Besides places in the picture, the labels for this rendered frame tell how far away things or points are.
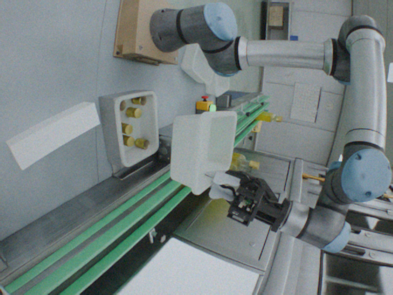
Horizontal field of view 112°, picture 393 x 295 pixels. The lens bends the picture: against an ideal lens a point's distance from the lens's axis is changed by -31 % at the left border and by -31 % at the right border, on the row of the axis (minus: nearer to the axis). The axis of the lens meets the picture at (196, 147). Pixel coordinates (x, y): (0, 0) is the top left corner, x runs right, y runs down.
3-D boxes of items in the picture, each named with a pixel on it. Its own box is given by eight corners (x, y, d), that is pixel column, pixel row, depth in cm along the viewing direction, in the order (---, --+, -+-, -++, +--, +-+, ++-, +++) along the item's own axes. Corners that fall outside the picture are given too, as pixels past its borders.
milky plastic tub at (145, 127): (108, 163, 62) (124, 170, 58) (98, 96, 53) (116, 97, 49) (142, 145, 75) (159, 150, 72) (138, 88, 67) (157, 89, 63)
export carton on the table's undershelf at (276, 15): (269, 5, 439) (283, 5, 421) (271, 11, 476) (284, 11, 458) (268, 25, 459) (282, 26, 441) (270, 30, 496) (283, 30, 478)
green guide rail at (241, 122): (178, 161, 77) (195, 167, 73) (178, 159, 76) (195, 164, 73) (263, 102, 217) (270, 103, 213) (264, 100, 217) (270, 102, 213)
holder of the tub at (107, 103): (110, 175, 64) (124, 182, 61) (98, 96, 53) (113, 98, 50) (142, 157, 78) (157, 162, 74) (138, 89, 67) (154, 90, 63)
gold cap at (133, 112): (125, 107, 61) (134, 109, 59) (133, 105, 64) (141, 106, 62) (126, 118, 63) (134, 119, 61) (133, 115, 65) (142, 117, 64)
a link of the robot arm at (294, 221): (309, 200, 39) (293, 226, 42) (291, 192, 41) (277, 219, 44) (309, 217, 32) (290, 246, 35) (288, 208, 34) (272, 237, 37)
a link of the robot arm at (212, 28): (187, 0, 49) (230, -8, 43) (203, 31, 61) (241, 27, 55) (175, 23, 46) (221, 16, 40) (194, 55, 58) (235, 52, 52)
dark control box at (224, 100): (215, 105, 130) (227, 107, 126) (216, 94, 127) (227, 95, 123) (220, 103, 136) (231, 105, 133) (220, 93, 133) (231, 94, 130)
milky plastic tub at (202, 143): (164, 107, 38) (202, 112, 34) (210, 107, 57) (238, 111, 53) (160, 187, 42) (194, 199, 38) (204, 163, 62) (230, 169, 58)
